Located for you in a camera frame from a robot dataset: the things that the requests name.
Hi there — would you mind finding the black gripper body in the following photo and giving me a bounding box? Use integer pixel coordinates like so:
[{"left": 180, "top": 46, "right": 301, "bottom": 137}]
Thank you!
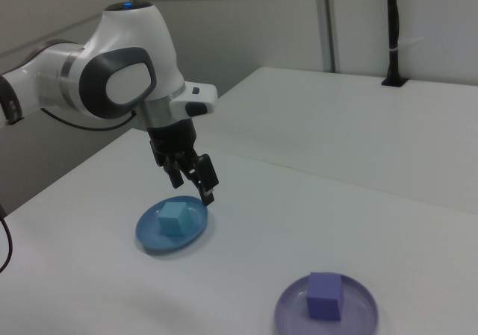
[{"left": 145, "top": 119, "right": 202, "bottom": 166}]

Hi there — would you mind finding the light blue cube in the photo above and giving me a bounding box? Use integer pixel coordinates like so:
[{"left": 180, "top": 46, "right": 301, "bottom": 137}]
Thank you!
[{"left": 156, "top": 201, "right": 193, "bottom": 238}]

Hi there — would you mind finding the purple cube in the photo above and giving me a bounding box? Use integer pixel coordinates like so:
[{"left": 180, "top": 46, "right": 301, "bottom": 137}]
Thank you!
[{"left": 306, "top": 271, "right": 344, "bottom": 322}]

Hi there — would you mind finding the blue plate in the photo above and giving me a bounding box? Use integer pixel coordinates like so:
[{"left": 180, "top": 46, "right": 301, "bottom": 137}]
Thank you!
[{"left": 134, "top": 195, "right": 209, "bottom": 256}]

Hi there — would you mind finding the purple plate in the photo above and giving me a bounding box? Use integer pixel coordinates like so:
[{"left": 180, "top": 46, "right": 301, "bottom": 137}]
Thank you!
[{"left": 274, "top": 273, "right": 379, "bottom": 335}]

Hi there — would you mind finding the black pole with clamp base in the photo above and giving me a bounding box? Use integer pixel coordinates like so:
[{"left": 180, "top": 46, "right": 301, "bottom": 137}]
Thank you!
[{"left": 380, "top": 0, "right": 409, "bottom": 88}]

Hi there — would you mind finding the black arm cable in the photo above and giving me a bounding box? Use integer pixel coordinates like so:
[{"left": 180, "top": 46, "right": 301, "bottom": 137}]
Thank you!
[{"left": 0, "top": 107, "right": 138, "bottom": 275}]

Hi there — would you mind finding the grey partition post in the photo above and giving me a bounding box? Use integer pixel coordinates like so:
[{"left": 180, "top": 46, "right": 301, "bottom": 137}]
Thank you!
[{"left": 313, "top": 0, "right": 341, "bottom": 73}]

